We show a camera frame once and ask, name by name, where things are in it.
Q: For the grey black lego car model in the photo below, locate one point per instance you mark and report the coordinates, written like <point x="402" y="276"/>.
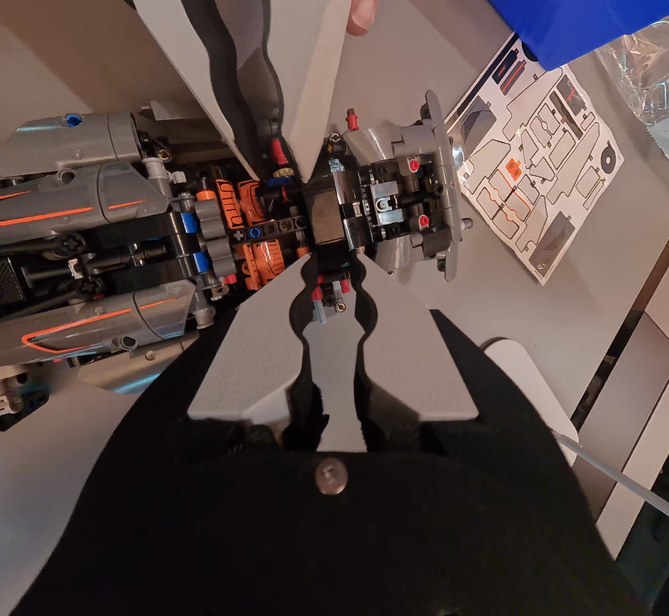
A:
<point x="130" y="208"/>

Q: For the lego sticker sheet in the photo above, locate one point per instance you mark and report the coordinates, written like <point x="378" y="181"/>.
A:
<point x="549" y="171"/>

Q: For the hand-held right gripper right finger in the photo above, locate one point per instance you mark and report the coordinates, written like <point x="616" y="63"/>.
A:
<point x="413" y="365"/>

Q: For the clear bag of lego parts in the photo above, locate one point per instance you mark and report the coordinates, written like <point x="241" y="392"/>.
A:
<point x="643" y="77"/>

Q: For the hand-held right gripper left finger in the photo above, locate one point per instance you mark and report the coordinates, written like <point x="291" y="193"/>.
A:
<point x="251" y="365"/>

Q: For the white stand with metal arms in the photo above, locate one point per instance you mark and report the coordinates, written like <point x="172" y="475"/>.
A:
<point x="528" y="380"/>

